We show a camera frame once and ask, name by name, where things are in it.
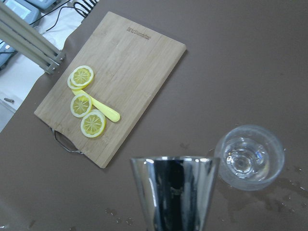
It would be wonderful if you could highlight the steel jigger measuring cup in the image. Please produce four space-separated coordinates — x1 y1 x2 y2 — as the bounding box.
130 156 220 231

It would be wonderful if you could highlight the clear wine glass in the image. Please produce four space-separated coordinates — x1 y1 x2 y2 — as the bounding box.
214 125 285 191

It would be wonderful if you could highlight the bamboo cutting board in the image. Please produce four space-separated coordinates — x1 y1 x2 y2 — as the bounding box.
35 12 186 168

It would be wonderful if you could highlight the yellow plastic knife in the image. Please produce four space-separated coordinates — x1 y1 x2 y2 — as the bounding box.
72 90 121 122

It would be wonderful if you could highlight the lemon slice upper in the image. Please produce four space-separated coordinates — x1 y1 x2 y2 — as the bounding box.
80 109 106 138

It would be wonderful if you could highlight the lemon slice middle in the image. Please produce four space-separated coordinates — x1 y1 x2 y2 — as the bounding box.
70 93 92 118

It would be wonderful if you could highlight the blue teach pendant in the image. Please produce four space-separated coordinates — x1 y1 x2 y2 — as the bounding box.
0 0 56 70

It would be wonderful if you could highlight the aluminium frame post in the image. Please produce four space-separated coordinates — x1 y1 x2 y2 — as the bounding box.
0 3 65 74

